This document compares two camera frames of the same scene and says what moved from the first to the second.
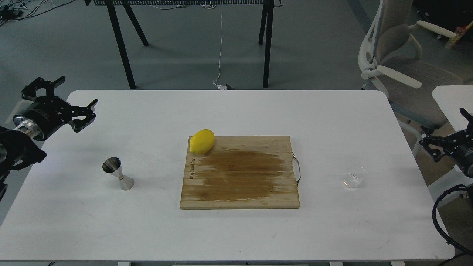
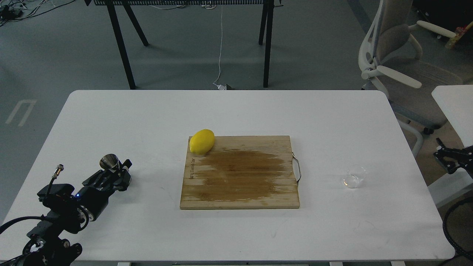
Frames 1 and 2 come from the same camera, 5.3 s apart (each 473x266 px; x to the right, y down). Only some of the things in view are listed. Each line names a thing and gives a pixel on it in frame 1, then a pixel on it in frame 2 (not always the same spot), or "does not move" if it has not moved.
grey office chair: [389, 59] does not move
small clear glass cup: [354, 175] does not move
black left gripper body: [44, 115] -> [93, 195]
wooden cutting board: [241, 172] does not move
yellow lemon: [201, 141] does not move
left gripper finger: [29, 92] -> [127, 163]
